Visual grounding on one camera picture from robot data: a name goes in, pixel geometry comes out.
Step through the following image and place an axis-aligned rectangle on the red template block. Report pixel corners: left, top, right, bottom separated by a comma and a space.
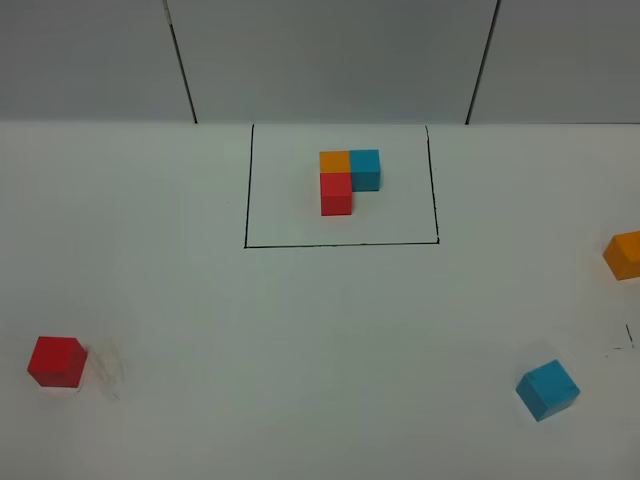
320, 172, 353, 216

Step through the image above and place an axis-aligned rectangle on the orange template block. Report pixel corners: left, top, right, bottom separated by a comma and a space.
319, 151, 351, 174

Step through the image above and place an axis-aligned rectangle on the blue template block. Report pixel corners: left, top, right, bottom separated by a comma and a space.
349, 150, 381, 192

